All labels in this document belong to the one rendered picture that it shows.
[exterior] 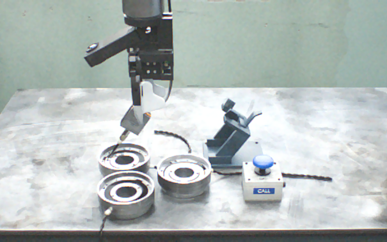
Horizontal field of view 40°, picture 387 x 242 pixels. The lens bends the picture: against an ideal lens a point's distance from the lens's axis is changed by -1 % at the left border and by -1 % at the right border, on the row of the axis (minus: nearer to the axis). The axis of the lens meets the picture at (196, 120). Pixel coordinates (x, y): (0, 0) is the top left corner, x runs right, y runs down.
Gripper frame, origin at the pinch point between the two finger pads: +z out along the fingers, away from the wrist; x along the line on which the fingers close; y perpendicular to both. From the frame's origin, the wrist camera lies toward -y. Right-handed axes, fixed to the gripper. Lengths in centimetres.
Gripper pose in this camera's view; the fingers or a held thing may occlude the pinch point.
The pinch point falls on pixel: (137, 114)
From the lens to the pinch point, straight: 105.3
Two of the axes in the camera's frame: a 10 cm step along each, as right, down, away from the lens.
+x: -0.3, -4.7, 8.8
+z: 0.0, 8.8, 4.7
